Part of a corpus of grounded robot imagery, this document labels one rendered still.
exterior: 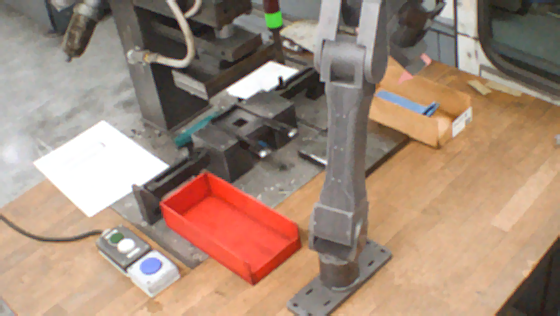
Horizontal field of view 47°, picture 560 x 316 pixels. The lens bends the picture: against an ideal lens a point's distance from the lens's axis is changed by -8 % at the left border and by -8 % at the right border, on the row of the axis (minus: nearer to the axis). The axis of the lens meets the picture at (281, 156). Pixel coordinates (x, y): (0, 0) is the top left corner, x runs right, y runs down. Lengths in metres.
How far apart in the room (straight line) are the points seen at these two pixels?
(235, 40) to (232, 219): 0.33
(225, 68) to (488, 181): 0.54
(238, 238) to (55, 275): 0.36
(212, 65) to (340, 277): 0.47
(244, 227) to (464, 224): 0.40
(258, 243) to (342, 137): 0.32
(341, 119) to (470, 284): 0.36
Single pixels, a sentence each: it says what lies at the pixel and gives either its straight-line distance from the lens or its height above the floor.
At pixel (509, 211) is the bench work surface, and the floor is 0.90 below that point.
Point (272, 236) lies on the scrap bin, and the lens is 1.26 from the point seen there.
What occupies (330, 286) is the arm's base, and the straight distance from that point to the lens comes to 1.14.
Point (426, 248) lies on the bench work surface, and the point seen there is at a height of 0.90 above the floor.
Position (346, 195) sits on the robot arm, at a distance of 1.04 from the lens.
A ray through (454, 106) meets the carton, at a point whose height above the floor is 0.93.
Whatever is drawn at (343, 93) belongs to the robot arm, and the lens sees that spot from 1.00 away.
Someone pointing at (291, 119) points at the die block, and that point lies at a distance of 1.46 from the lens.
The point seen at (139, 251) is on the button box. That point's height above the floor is 0.93.
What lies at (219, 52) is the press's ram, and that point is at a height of 1.17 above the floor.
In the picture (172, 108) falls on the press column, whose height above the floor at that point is 0.95.
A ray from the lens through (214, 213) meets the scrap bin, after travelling 1.34.
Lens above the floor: 1.77
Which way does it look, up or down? 37 degrees down
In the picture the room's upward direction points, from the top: 11 degrees counter-clockwise
